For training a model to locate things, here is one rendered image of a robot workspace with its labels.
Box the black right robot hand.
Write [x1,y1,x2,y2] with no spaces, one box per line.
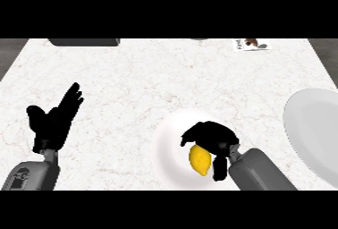
[180,120,242,182]

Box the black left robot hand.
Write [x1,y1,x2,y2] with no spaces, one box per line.
[25,81,85,154]

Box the yellow lemon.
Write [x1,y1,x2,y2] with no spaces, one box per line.
[187,144,214,177]

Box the small white plate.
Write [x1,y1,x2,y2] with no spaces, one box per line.
[150,107,242,191]

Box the large white plate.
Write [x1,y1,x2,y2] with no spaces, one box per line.
[282,88,338,190]

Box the dark grey appliance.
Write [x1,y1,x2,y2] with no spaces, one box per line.
[46,38,121,47]

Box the white printed box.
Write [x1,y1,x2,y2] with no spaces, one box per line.
[231,38,273,52]

